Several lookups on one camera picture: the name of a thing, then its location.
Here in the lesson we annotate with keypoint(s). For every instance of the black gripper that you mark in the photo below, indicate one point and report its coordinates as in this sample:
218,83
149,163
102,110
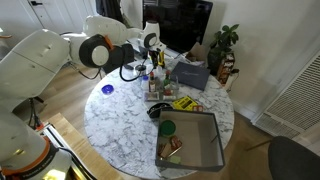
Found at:
154,52

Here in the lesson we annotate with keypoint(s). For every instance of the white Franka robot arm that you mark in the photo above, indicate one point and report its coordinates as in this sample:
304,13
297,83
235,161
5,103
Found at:
33,63

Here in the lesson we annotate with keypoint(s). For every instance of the clear glass jar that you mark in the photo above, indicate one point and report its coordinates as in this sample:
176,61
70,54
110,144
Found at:
140,70

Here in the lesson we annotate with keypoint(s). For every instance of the hot sauce bottle orange cap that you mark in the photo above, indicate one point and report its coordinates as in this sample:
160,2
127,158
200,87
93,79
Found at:
152,82

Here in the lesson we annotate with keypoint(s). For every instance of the white TV stand cabinet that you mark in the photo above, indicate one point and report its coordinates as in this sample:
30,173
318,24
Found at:
173,53

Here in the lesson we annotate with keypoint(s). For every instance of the green bottle red cap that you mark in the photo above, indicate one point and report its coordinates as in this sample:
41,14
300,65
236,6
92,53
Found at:
166,80

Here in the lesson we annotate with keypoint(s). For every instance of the black remote control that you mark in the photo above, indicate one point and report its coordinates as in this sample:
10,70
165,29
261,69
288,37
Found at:
128,66

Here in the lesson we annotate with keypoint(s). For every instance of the clear drinking glass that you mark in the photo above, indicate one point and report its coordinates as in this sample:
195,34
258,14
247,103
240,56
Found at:
175,85

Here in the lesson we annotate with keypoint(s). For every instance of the large black flat television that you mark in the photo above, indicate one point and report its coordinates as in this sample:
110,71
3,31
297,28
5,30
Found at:
178,23

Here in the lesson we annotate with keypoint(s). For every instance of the yellow packet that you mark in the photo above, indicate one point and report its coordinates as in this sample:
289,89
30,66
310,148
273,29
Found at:
185,103

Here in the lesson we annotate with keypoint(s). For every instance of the blue plastic lid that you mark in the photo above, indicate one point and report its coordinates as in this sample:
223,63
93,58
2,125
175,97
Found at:
107,89

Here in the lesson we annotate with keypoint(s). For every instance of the small orange box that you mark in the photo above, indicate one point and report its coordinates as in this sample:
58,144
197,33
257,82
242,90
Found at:
198,108

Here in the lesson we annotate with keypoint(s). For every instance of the green round lid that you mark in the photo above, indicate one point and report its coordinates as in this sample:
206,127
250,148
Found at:
167,128

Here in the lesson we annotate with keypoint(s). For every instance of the green potted plant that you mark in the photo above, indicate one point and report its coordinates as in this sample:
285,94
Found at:
222,45

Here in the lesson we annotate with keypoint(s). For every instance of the orange printed can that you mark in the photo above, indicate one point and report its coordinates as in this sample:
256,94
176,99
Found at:
228,66

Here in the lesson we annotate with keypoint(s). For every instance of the red snack packet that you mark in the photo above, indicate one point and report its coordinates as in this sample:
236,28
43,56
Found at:
175,142

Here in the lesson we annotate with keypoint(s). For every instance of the brown snack packet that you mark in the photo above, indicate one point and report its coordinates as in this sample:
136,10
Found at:
165,150

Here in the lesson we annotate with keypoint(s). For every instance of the grey box with picture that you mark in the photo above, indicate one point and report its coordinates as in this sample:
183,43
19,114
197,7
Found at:
200,140

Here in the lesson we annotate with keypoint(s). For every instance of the light green packet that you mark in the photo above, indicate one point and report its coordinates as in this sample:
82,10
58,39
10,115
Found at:
175,159

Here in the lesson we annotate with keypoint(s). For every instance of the white closet door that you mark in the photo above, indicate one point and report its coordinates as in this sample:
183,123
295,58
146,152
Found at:
56,15

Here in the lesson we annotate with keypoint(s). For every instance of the light wood platform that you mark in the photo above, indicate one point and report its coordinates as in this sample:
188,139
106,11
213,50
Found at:
78,146

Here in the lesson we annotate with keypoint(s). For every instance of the black tripod stand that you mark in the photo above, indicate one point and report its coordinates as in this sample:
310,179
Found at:
33,113

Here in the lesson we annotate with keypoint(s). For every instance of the dark upholstered chair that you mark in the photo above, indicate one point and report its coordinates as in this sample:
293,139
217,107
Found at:
293,160

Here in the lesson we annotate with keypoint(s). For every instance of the white wall vent grille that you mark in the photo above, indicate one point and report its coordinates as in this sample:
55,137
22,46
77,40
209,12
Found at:
296,100

